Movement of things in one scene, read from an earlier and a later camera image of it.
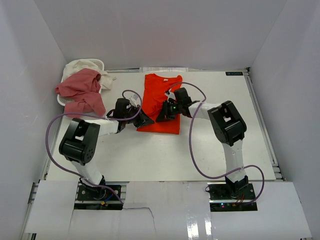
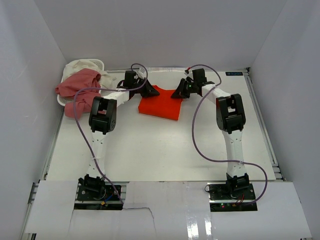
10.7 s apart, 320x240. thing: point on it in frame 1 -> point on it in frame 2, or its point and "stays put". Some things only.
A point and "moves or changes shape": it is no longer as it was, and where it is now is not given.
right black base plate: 217,191 stays put
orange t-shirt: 155,87 moves or changes shape
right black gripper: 165,115 -> 180,92
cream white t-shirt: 105,80 stays put
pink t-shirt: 83,85 stays put
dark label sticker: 234,73 stays put
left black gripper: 147,120 -> 149,90
